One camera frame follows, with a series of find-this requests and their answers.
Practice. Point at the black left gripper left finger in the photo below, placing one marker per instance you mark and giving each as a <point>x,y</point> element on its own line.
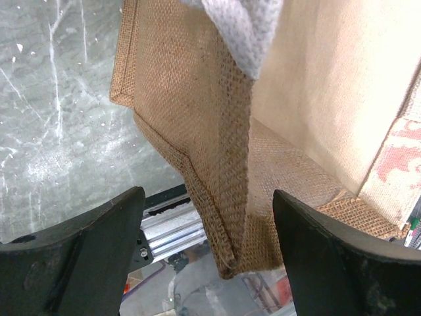
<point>77,267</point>

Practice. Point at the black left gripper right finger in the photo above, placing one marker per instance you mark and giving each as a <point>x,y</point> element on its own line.
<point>334,269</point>

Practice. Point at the brown canvas tote bag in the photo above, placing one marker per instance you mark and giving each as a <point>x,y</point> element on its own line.
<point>320,99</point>

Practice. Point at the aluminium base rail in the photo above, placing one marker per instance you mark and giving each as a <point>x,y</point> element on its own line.
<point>170,224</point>

